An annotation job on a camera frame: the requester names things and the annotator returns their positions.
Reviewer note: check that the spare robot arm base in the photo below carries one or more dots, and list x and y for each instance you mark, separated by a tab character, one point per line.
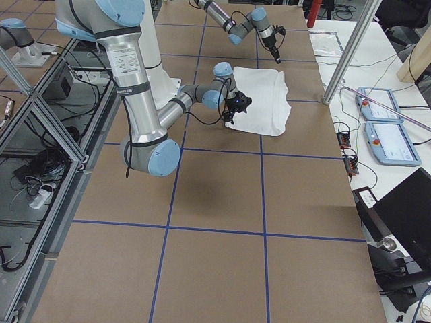
14	34

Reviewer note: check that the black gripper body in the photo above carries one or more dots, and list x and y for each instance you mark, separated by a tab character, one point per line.
233	106
271	44

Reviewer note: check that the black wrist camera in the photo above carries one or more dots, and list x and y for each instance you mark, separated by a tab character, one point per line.
241	102
278	30

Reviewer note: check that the upper blue teach pendant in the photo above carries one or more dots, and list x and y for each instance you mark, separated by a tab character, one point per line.
373	112

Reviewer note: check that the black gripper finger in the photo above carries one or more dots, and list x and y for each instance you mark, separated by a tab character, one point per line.
277	60

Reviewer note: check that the lower orange circuit board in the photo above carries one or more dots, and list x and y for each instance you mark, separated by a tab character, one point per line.
351	165

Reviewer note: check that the blue teach pendant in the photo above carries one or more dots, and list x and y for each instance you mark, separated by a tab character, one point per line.
390	144
373	112

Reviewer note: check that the lower blue teach pendant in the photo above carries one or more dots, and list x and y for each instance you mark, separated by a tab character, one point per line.
390	144

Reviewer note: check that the aluminium frame post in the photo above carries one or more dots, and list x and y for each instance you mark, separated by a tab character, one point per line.
353	43

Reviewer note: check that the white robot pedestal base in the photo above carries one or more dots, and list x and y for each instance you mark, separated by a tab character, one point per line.
163	87

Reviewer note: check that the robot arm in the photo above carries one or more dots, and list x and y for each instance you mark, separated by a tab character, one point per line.
116	25
238	25

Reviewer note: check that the upper orange circuit board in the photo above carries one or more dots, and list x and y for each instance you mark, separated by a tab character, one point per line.
344	140

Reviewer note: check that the red object at corner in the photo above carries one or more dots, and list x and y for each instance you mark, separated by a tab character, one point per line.
314	11

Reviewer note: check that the orange circuit board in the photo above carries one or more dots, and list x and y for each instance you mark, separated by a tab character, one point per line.
351	165
344	140

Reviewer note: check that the black monitor on stand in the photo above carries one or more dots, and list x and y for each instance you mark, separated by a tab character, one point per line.
399	225

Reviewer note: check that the white long-sleeve printed shirt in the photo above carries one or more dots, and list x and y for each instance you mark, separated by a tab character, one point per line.
269	109

